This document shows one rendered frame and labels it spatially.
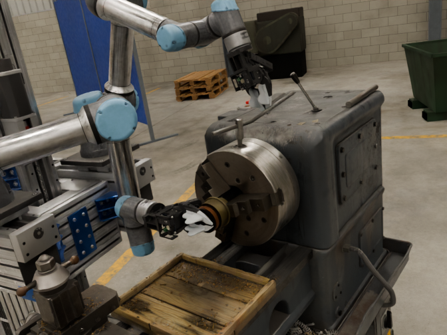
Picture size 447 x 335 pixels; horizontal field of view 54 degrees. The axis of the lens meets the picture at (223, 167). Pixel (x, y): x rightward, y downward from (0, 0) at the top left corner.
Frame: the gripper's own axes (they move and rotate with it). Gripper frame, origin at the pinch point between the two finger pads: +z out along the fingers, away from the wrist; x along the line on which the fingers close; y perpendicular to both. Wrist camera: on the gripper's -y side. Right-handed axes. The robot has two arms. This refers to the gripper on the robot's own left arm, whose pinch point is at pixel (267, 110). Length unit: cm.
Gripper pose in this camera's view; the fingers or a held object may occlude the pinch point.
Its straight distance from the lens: 136.3
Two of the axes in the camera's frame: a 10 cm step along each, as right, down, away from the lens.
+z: 3.7, 9.2, 1.2
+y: -6.1, 3.4, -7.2
